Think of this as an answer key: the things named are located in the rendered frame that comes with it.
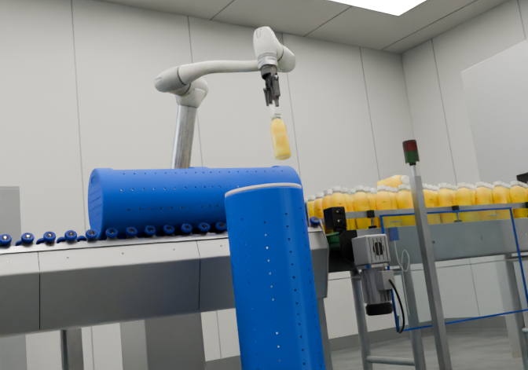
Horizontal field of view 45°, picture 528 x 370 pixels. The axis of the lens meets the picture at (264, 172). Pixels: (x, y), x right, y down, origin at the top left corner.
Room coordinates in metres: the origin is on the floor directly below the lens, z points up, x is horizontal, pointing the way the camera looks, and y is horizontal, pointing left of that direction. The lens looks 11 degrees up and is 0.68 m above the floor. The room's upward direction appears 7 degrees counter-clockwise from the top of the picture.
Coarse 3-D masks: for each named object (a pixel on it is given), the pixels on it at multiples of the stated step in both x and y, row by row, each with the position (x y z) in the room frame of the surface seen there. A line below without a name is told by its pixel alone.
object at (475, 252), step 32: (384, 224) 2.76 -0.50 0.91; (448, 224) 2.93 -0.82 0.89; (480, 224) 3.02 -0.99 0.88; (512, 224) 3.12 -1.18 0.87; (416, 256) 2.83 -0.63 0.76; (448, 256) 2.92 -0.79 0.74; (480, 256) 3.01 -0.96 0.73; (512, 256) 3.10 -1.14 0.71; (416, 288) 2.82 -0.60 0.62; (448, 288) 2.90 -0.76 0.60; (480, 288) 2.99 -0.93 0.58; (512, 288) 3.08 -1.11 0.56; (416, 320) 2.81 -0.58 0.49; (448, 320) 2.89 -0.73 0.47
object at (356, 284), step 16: (336, 256) 3.23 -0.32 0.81; (352, 256) 2.73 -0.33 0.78; (336, 272) 3.21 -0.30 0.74; (352, 272) 3.22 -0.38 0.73; (352, 288) 3.24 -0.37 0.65; (416, 336) 2.87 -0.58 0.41; (368, 352) 3.22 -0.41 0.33; (416, 352) 2.87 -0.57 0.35; (368, 368) 3.22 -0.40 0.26; (416, 368) 2.88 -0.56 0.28
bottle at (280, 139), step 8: (272, 120) 2.70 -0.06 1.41; (280, 120) 2.67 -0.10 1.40; (272, 128) 2.66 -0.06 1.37; (280, 128) 2.65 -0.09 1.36; (272, 136) 2.67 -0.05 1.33; (280, 136) 2.64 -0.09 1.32; (280, 144) 2.64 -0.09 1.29; (288, 144) 2.66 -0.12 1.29; (280, 152) 2.64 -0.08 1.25; (288, 152) 2.64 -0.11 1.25
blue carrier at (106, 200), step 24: (96, 168) 2.42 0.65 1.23; (192, 168) 2.58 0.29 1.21; (216, 168) 2.62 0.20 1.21; (240, 168) 2.67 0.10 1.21; (264, 168) 2.72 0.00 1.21; (288, 168) 2.77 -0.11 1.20; (96, 192) 2.42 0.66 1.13; (120, 192) 2.37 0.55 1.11; (144, 192) 2.41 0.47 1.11; (168, 192) 2.45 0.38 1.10; (192, 192) 2.50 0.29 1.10; (216, 192) 2.55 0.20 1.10; (96, 216) 2.45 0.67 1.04; (120, 216) 2.38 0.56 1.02; (144, 216) 2.43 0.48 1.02; (168, 216) 2.47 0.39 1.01; (192, 216) 2.52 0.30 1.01; (216, 216) 2.57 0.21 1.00
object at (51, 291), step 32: (320, 224) 2.81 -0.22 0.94; (0, 256) 2.19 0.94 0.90; (32, 256) 2.23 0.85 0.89; (64, 256) 2.28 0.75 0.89; (96, 256) 2.33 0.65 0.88; (128, 256) 2.38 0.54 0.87; (160, 256) 2.44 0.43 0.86; (192, 256) 2.49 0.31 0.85; (224, 256) 2.55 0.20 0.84; (320, 256) 2.77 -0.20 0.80; (0, 288) 2.18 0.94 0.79; (32, 288) 2.23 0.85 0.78; (64, 288) 2.28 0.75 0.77; (96, 288) 2.34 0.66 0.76; (128, 288) 2.40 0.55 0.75; (160, 288) 2.46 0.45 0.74; (192, 288) 2.52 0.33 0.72; (224, 288) 2.59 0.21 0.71; (320, 288) 2.82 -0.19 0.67; (0, 320) 2.21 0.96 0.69; (32, 320) 2.26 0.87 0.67; (64, 320) 2.32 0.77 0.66; (96, 320) 2.37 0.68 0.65; (128, 320) 2.43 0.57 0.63
